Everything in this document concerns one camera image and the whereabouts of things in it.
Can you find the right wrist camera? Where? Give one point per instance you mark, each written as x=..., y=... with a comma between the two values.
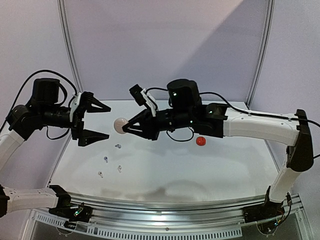
x=143, y=98

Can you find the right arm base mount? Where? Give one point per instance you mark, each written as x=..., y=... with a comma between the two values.
x=263, y=211

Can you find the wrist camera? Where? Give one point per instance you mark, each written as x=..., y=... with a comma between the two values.
x=143, y=98
x=80, y=103

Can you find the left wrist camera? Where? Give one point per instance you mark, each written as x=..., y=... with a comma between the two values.
x=80, y=103

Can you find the left aluminium corner post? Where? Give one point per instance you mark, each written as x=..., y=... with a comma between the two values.
x=66, y=33

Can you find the red earbud charging case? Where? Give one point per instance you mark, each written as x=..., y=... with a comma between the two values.
x=201, y=141

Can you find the right aluminium corner post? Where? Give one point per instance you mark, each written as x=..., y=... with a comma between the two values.
x=270, y=5

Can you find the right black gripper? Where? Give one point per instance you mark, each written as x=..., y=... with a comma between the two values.
x=152, y=124

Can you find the pink-white earbud charging case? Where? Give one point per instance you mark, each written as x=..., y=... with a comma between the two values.
x=118, y=125

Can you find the aluminium corner post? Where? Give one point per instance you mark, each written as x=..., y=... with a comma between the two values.
x=66, y=33
x=270, y=5

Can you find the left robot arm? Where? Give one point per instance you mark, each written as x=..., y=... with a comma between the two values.
x=44, y=110

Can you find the aluminium front rail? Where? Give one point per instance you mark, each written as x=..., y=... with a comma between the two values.
x=133, y=220

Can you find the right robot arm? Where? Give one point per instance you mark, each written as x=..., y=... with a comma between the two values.
x=186, y=110

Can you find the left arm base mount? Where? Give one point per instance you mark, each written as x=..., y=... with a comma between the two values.
x=73, y=212

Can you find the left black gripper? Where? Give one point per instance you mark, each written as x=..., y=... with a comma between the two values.
x=78, y=131

